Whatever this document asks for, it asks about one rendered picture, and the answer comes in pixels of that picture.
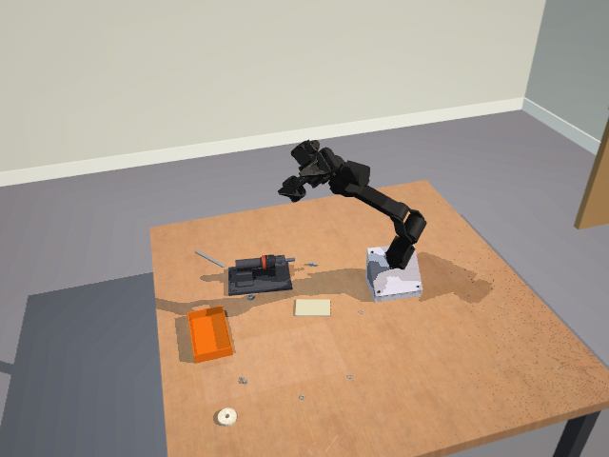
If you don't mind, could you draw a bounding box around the white ring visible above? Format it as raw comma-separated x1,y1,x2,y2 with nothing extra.
218,407,237,427

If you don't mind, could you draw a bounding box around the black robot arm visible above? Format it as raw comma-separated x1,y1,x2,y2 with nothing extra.
291,140,427,269

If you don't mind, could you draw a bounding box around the orange open tray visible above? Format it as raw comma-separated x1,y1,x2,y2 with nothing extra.
187,306,233,364

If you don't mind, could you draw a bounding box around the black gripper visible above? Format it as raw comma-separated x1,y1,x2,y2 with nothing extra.
278,147,340,203

